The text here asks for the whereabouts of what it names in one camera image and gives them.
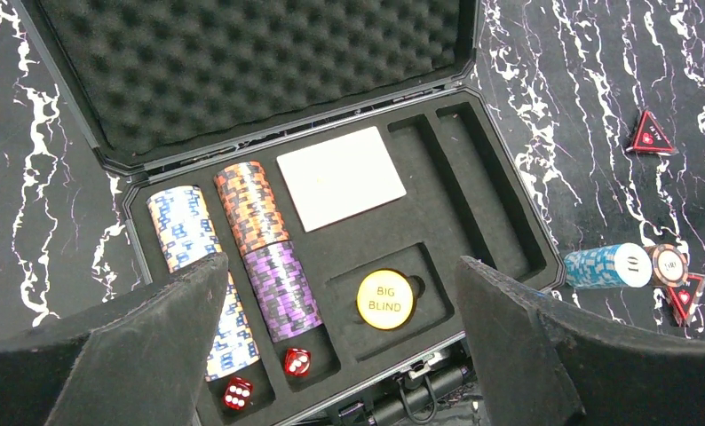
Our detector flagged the yellow big blind button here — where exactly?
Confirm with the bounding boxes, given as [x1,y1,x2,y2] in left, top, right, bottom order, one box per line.
[356,269,415,330]

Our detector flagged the red die left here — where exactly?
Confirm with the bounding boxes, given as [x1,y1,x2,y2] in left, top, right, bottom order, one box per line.
[222,376,254,410]

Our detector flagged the orange-purple chip stack in case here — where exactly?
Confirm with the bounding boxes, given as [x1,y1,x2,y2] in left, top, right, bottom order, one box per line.
[214,161,323,343]

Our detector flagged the red triangle dealer button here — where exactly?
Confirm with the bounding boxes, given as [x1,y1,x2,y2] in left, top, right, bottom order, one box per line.
[666,272,705,327]

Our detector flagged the brown poker chip stack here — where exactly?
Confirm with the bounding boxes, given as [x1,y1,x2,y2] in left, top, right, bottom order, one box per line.
[644,244,688,288]

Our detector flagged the red playing card deck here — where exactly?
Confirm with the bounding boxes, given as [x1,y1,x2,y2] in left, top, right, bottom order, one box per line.
[277,126,407,232]

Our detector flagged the red die right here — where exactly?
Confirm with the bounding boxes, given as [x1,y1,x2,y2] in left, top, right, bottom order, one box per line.
[284,347,311,377]

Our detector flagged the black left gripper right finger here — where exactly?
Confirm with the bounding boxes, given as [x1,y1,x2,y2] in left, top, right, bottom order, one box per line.
[455,256,705,425]

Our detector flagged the black foam-lined poker case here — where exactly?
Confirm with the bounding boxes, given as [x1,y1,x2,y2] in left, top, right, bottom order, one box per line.
[17,1,565,425]

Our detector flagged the red die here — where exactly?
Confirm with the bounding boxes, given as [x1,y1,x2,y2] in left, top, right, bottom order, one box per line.
[222,376,254,410]
[284,347,311,377]

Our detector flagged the blue poker chip stack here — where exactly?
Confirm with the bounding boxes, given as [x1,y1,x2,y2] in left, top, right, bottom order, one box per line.
[564,242,653,289]

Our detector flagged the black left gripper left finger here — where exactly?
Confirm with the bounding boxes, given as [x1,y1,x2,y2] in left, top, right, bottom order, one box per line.
[0,253,228,425]

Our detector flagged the white-blue chip stack in case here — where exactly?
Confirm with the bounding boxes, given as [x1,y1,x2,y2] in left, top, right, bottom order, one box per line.
[146,185,260,382]

